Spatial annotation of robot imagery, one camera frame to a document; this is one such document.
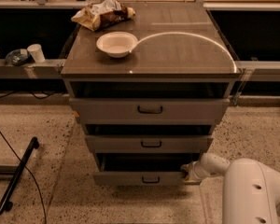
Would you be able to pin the black metal bar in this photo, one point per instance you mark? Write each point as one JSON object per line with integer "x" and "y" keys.
{"x": 5, "y": 203}

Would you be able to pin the grey metal rail shelf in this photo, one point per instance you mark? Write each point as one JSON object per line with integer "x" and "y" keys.
{"x": 50, "y": 69}

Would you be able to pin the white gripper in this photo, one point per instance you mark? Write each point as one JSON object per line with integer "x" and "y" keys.
{"x": 195, "y": 171}

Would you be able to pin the white paper cup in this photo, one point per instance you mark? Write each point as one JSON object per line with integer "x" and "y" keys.
{"x": 36, "y": 52}

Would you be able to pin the white bowl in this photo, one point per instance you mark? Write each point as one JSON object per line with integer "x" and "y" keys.
{"x": 117, "y": 44}

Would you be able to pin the grey bottom drawer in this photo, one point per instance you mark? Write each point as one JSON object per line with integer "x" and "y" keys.
{"x": 142, "y": 169}

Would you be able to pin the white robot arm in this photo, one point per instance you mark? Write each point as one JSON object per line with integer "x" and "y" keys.
{"x": 251, "y": 189}

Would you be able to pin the grey drawer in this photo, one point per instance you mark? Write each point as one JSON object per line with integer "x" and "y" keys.
{"x": 148, "y": 111}
{"x": 142, "y": 169}
{"x": 149, "y": 144}

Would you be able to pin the grey drawer cabinet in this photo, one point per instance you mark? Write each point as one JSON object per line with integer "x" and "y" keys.
{"x": 179, "y": 55}

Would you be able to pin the grey top drawer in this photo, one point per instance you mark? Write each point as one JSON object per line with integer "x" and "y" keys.
{"x": 148, "y": 111}

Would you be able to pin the grey middle drawer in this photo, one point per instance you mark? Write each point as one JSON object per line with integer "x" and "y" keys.
{"x": 149, "y": 144}

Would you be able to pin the dark blue bowl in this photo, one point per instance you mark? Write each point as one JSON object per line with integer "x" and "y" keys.
{"x": 18, "y": 57}

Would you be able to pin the crumpled chip bag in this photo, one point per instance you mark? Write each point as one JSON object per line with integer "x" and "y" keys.
{"x": 105, "y": 14}

